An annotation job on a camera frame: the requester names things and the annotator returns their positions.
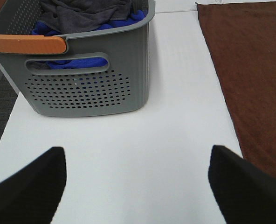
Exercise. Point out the brown towel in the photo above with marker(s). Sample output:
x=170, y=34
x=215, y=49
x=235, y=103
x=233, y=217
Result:
x=241, y=38

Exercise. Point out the grey perforated plastic basket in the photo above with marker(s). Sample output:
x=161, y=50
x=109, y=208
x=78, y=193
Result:
x=76, y=96

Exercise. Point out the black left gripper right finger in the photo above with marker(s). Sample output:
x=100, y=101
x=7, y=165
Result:
x=244, y=193

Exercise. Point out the orange basket handle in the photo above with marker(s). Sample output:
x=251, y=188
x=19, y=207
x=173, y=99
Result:
x=17, y=19

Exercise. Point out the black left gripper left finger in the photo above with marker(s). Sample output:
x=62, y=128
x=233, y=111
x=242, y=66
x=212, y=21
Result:
x=32, y=195

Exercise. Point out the blue towel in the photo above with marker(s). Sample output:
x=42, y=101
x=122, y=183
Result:
x=125, y=50

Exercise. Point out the dark grey towel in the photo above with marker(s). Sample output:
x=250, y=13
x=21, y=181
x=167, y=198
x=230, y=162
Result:
x=75, y=16

